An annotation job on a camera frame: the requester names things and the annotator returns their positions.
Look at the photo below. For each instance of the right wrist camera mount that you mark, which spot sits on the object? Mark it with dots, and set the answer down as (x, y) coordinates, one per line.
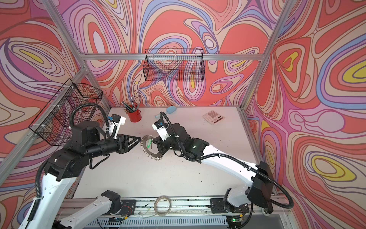
(159, 126)

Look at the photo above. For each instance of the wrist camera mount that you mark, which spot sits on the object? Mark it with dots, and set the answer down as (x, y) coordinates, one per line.
(159, 126)
(115, 122)

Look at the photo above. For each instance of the aluminium frame post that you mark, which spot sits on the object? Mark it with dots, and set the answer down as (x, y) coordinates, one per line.
(66, 35)

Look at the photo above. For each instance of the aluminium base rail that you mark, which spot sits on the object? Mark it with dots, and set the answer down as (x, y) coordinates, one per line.
(189, 212)

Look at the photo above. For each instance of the green tagged key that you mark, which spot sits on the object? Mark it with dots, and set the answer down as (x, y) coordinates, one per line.
(149, 145)

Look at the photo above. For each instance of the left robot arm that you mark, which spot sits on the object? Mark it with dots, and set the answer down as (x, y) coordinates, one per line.
(56, 175)

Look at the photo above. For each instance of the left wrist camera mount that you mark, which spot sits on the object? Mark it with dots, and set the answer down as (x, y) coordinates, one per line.
(115, 122)

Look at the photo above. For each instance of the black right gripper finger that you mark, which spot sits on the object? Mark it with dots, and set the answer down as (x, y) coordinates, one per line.
(157, 140)
(157, 149)

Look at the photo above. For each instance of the black wire basket back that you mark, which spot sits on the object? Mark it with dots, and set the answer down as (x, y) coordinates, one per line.
(170, 64)

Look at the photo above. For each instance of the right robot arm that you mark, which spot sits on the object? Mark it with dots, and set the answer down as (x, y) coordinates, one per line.
(255, 190)

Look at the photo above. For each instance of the red metal pencil bucket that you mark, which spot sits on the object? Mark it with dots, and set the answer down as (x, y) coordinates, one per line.
(135, 115)

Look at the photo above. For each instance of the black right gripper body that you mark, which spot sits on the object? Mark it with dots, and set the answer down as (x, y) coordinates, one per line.
(169, 143)

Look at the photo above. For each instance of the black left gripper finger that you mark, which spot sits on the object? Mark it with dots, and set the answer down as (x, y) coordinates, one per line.
(132, 143)
(132, 139)

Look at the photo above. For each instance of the black wire basket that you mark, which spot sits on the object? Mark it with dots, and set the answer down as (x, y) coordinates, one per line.
(55, 128)
(170, 64)

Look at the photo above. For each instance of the light blue spatula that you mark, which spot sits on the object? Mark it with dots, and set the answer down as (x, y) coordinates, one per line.
(169, 110)

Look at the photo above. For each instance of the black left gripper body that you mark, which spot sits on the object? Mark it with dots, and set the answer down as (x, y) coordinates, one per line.
(120, 149)

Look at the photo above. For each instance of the black wire basket left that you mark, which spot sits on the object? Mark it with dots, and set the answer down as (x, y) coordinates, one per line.
(55, 128)

